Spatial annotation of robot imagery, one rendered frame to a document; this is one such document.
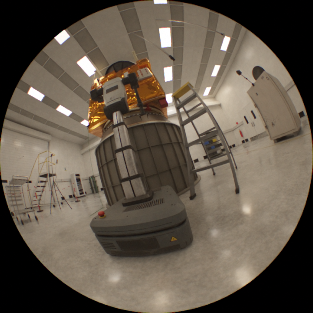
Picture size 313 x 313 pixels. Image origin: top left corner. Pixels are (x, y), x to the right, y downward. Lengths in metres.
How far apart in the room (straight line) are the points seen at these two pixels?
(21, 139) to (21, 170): 2.02
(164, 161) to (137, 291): 1.36
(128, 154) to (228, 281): 0.83
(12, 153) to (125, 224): 8.25
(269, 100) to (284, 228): 2.61
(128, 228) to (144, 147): 1.09
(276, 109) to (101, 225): 3.15
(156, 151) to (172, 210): 1.07
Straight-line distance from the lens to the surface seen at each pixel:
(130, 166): 0.65
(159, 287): 0.47
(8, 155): 8.35
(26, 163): 8.27
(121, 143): 0.72
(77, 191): 8.61
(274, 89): 2.83
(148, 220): 0.42
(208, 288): 0.44
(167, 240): 0.48
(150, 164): 1.32
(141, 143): 1.38
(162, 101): 2.03
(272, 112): 2.89
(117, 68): 4.12
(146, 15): 4.98
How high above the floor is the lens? 0.42
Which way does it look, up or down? 8 degrees up
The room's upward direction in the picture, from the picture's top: 18 degrees counter-clockwise
